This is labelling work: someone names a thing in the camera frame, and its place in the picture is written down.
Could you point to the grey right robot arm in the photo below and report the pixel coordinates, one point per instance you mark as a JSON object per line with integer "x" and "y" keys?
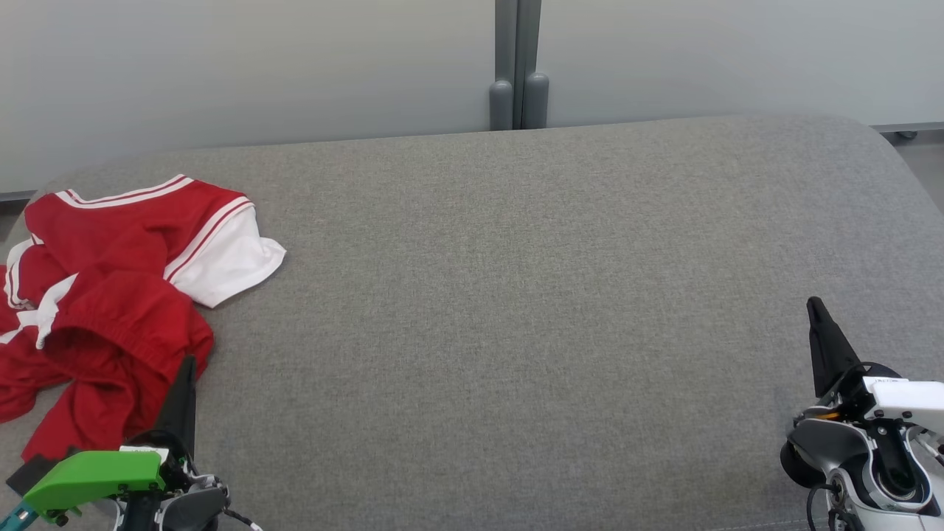
{"x": 826, "y": 442}

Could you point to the red shorts with white trim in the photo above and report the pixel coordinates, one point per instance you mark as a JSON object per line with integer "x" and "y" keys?
{"x": 125, "y": 332}

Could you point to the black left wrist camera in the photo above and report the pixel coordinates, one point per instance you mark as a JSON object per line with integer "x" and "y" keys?
{"x": 26, "y": 473}

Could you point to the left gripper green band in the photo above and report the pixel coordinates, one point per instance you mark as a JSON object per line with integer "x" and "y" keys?
{"x": 96, "y": 476}

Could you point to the grey partition base rail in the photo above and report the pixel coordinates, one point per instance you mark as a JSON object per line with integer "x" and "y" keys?
{"x": 15, "y": 196}
{"x": 914, "y": 126}

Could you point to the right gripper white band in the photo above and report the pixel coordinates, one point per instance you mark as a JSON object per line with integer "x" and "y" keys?
{"x": 911, "y": 398}

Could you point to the red shirt with white sleeves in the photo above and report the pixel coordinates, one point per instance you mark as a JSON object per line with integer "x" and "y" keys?
{"x": 110, "y": 221}

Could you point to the grey partition post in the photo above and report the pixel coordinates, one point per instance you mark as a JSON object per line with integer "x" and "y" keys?
{"x": 501, "y": 103}
{"x": 536, "y": 99}

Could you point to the teal left camera connector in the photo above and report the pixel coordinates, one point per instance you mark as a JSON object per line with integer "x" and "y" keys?
{"x": 16, "y": 518}

